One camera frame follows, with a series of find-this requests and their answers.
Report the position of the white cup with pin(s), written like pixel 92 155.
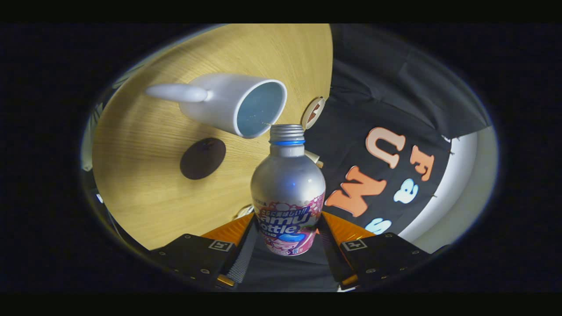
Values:
pixel 219 105

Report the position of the wooden table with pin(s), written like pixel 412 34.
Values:
pixel 145 197

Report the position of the dark brown round coaster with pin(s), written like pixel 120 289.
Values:
pixel 202 158

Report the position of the white toaster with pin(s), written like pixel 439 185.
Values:
pixel 311 156

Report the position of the black backdrop cloth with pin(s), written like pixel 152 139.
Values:
pixel 386 87

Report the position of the reddish brown food pieces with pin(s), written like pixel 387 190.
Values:
pixel 313 114

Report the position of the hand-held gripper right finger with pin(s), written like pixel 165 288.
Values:
pixel 329 254

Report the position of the small round plate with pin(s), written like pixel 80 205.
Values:
pixel 307 120

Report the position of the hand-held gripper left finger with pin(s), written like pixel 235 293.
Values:
pixel 243 259

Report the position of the silver juice bottle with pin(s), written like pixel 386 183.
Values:
pixel 287 180

